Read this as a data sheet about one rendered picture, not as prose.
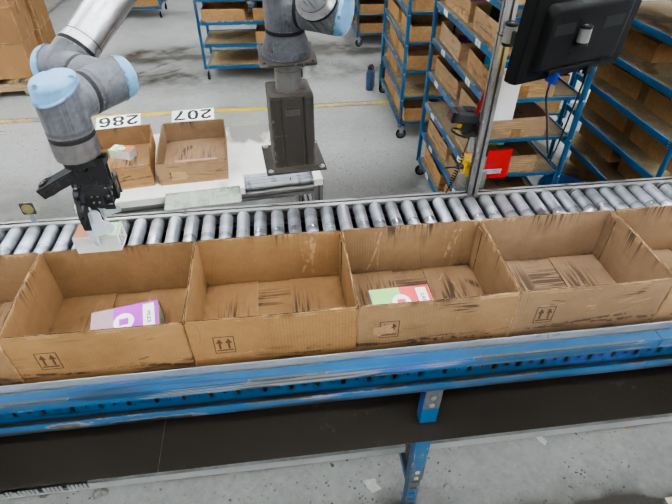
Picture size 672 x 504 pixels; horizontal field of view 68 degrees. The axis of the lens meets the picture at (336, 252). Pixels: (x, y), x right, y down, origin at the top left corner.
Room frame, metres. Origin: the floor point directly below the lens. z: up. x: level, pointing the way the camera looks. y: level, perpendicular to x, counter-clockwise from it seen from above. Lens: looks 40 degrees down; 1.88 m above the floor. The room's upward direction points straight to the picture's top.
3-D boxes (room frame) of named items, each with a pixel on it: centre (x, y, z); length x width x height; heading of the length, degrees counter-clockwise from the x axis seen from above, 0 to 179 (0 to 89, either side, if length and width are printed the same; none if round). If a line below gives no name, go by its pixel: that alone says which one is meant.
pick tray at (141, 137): (1.91, 0.94, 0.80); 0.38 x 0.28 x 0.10; 15
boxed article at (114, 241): (0.92, 0.56, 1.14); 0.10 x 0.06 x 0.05; 97
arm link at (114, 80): (1.03, 0.49, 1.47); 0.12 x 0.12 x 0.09; 63
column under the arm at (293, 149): (1.99, 0.19, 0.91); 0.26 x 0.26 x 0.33; 12
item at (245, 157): (2.00, 0.60, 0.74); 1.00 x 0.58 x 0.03; 102
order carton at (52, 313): (0.86, 0.55, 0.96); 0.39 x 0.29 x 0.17; 97
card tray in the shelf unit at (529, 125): (2.41, -0.84, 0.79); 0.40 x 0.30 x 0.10; 8
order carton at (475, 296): (0.95, -0.23, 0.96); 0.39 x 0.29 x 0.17; 97
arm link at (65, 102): (0.93, 0.54, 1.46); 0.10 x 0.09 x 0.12; 153
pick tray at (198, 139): (1.98, 0.63, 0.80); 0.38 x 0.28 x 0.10; 11
